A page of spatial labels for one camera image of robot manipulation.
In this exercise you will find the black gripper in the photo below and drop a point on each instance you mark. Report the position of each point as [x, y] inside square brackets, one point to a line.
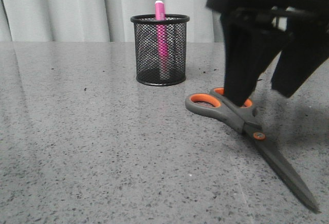
[252, 42]

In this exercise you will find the grey orange scissors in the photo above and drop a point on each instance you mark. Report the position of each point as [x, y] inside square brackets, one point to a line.
[243, 120]

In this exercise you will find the pink highlighter pen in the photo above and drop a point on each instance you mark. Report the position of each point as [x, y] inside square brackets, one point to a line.
[162, 40]

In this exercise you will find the black mesh pen holder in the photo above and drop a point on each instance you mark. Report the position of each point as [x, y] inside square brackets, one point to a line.
[146, 48]

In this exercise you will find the grey curtain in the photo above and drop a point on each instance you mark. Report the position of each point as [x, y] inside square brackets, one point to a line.
[97, 20]

